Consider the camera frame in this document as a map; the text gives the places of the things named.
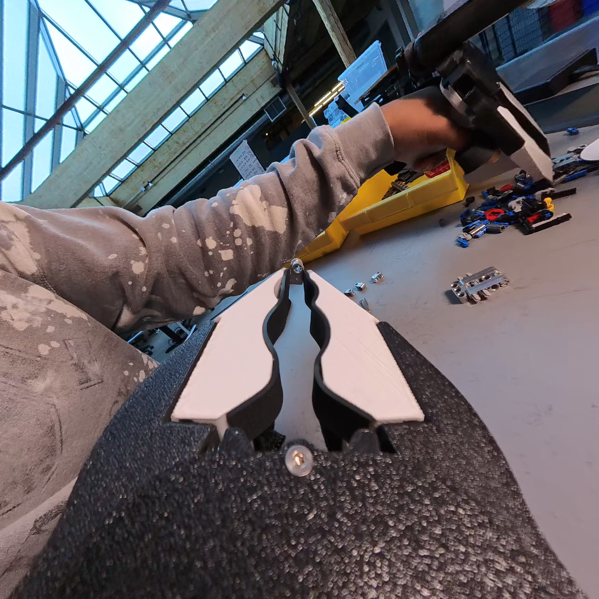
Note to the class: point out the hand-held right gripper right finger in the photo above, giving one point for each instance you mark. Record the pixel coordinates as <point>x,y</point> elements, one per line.
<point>365,365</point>

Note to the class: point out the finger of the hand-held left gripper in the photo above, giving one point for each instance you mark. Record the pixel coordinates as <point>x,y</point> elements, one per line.
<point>529,145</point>

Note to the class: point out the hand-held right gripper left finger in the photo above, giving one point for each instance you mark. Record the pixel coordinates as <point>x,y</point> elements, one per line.
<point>229,365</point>

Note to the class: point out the small grey block piece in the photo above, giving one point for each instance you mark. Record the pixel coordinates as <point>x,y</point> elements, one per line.
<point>296,269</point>

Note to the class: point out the small grey beam assembly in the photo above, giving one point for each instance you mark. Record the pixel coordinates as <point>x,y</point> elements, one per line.
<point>479,283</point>

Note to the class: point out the person's left forearm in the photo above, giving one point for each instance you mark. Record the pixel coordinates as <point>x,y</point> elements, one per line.
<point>234,225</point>

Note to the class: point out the grey desk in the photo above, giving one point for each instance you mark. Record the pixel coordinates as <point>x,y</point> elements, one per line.
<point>524,393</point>

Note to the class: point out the person's left hand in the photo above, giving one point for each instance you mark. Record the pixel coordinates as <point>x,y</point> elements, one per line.
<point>421,131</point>

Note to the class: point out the pile of small coloured pieces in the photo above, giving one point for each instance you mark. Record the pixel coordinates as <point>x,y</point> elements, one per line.
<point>510,206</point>

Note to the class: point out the red building part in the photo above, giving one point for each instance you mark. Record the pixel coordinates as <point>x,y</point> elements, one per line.
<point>438,168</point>

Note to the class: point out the pile of black building parts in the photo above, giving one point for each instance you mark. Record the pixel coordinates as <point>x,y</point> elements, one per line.
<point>407,178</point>

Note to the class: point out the red storage crates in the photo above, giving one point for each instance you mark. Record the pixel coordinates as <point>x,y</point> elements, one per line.
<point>562,14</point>

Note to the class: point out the computer monitor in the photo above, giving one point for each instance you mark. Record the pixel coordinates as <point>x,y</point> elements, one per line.
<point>360,70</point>

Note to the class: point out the yellow bin with black parts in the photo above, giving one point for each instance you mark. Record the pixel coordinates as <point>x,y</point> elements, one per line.
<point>393,211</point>

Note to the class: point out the white paper sign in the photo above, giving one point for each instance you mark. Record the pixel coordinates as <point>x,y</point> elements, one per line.
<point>246,159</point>

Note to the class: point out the glass skylight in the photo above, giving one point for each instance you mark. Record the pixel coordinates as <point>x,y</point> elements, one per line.
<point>94,56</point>

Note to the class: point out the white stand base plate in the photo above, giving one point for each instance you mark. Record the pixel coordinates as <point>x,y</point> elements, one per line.
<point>591,150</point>

